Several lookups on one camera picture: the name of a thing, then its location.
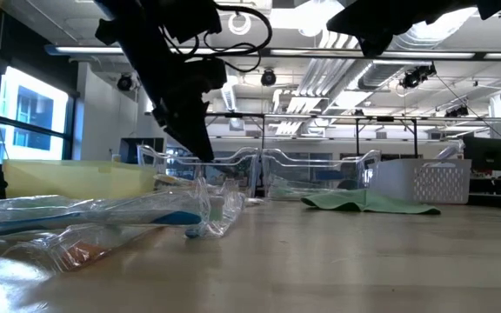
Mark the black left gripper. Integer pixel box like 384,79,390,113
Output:
150,82,216,163

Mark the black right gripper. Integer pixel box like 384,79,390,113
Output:
326,0,501,57

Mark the orange yellow toothbrush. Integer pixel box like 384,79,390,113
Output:
153,172,204,189

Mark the blue toothbrush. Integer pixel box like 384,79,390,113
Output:
184,177,247,239
0,190,211,241

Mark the purple toothbrush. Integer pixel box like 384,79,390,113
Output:
434,140,468,162

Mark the long ceiling light strip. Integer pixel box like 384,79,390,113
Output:
144,110,501,123
44,44,501,62

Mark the black computer monitor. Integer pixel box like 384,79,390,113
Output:
118,137,166,165
462,136,501,172

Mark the yellow plastic bin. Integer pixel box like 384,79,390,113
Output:
2,158,160,201

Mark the large glass window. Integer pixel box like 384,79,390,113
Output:
0,64,74,165

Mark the white perforated basket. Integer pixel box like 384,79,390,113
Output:
370,157,473,205

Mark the green cloth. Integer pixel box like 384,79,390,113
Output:
300,188,442,216

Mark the white ceiling duct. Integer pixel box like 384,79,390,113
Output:
219,80,241,112

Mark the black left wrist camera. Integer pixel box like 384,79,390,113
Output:
184,57,229,95

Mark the black ceiling camera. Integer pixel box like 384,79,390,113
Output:
259,68,278,88
444,103,471,118
116,72,141,93
397,62,438,90

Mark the silver air duct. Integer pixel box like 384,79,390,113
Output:
319,8,480,92

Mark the black metal frame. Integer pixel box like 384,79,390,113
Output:
209,111,268,183
353,115,420,158

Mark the white cable coil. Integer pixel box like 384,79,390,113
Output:
227,11,253,37

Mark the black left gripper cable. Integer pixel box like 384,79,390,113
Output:
158,3,274,74

